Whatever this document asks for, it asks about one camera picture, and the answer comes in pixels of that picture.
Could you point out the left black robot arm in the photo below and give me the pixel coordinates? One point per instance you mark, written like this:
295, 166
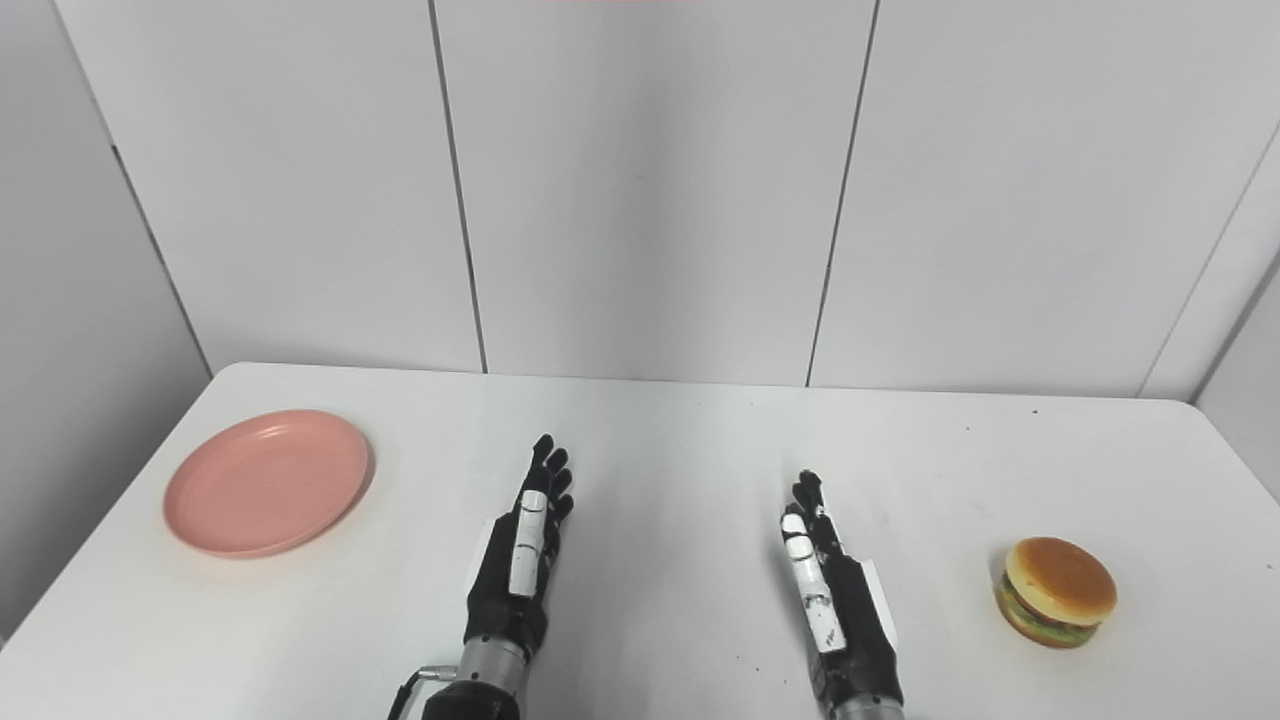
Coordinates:
480, 685

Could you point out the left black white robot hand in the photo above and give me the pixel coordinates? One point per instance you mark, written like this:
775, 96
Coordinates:
528, 560

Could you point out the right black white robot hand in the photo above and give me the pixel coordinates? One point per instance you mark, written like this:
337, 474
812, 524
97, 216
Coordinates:
850, 610

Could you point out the pink round plate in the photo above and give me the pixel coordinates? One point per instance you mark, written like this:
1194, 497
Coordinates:
266, 483

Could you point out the toy hamburger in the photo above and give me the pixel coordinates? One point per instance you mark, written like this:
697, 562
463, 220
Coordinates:
1056, 592

